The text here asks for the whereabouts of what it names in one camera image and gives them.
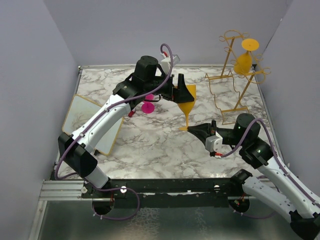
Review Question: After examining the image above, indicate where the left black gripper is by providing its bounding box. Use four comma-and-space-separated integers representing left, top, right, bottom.
144, 70, 194, 103

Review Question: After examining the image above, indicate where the yellow wine glass front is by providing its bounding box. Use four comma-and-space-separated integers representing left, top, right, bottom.
173, 84, 197, 131

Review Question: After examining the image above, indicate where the yellow wine glass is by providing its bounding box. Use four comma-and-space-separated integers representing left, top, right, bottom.
233, 38, 260, 75
173, 84, 197, 131

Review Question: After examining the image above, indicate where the pink plastic wine glass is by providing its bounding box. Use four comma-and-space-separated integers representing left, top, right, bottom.
141, 94, 155, 114

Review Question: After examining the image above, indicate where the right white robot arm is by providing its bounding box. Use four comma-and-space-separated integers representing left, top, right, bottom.
187, 113, 320, 240

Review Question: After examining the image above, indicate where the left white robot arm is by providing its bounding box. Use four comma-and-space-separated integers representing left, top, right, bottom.
58, 54, 195, 198

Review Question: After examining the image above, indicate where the yellow wine glass rear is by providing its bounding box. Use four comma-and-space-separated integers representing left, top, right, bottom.
233, 38, 260, 75

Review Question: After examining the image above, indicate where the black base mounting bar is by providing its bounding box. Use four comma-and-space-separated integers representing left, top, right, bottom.
81, 178, 244, 209

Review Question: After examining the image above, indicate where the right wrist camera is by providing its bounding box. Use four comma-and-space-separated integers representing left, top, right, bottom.
204, 131, 223, 158

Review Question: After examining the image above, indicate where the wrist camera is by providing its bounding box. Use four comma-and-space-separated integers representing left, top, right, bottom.
160, 52, 181, 74
204, 131, 223, 158

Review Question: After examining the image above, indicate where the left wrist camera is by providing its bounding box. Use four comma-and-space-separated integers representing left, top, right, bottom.
160, 52, 181, 74

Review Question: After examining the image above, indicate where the gold wire glass rack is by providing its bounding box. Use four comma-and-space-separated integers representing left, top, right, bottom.
204, 29, 271, 125

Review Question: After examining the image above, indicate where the small whiteboard wooden frame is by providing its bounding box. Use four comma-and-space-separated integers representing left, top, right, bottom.
62, 94, 124, 156

